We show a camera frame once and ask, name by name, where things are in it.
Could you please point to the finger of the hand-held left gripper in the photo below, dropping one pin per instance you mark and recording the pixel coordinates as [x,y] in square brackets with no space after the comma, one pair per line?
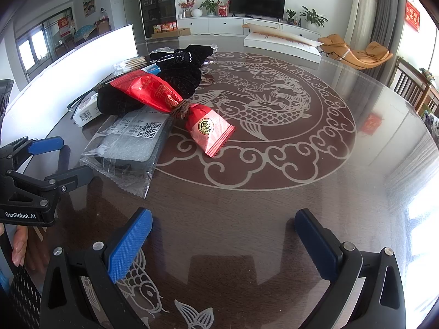
[44,145]
[73,176]

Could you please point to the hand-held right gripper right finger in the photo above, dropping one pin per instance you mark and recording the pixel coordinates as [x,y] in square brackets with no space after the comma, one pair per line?
[319,243]

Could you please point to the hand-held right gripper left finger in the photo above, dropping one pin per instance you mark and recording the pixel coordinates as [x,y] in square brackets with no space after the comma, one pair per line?
[130,243]

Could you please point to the black glove bundle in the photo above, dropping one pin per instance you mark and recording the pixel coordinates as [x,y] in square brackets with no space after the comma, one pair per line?
[178,75]

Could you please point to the person's left hand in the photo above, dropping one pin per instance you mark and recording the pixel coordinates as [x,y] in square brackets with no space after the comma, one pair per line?
[19,246]

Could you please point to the small white carton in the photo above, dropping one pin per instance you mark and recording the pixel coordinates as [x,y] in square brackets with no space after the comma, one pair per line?
[85,113]

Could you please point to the black eyeglasses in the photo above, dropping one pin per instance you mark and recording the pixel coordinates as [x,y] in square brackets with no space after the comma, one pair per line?
[80,98]

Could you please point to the grey pouch in clear bag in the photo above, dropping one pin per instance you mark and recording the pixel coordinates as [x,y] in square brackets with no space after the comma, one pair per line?
[130,140]

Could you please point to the long white box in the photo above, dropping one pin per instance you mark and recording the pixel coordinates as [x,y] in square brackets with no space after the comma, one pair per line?
[68,65]

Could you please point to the dark mesh fabric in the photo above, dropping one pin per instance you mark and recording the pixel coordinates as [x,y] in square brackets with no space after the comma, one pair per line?
[25,298]

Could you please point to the red snack packet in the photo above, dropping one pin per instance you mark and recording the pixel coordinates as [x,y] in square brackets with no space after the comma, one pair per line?
[151,90]

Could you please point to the blue patterned table cloth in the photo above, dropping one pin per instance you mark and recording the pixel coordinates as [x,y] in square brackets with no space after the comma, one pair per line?
[84,32]

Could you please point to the cotton swabs in clear bag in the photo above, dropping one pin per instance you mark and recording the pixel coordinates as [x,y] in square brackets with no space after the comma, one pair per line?
[132,63]

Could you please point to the red window decoration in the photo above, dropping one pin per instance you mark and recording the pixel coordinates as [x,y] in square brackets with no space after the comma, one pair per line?
[64,26]

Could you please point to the wooden dining chair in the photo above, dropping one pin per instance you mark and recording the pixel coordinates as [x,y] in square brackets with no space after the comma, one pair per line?
[103,26]

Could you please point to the row of orange snack boxes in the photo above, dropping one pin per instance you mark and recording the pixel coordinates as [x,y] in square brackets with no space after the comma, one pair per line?
[164,27]

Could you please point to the cardboard box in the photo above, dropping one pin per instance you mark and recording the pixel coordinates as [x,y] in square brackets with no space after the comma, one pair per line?
[171,32]

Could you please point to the dark glass display cabinet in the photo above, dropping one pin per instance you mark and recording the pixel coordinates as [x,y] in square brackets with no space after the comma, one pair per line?
[156,0]

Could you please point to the wooden slatted chair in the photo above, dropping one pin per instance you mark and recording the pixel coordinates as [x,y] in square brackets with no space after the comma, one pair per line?
[410,82]

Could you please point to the orange lounge chair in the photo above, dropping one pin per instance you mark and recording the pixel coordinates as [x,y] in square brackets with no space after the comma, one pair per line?
[356,53]

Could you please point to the white box with printed lid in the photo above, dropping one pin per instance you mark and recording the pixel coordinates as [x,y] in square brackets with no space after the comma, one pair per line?
[284,46]

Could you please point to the red flowers in vase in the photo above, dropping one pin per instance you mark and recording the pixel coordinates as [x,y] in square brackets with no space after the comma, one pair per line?
[188,5]

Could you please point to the white round vase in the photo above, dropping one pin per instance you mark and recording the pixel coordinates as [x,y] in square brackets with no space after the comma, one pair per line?
[196,13]

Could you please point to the white television cabinet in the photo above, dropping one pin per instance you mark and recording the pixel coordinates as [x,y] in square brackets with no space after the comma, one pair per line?
[219,25]

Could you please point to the bushy green potted plant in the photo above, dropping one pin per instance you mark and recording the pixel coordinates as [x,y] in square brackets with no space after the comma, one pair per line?
[209,5]

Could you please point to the grey curtain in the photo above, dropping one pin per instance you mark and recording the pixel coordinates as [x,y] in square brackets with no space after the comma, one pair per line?
[389,31]

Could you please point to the large leafy potted plant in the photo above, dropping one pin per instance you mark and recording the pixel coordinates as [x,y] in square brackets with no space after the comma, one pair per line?
[312,16]

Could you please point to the small potted plant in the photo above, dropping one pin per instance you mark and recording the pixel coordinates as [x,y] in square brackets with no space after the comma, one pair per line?
[290,15]

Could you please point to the black television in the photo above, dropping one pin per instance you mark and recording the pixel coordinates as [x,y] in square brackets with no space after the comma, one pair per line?
[257,2]

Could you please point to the framed wall picture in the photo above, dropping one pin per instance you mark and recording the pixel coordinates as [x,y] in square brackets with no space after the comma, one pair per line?
[88,2]

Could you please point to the red wall hanging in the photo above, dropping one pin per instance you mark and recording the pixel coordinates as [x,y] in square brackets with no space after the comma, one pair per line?
[412,15]

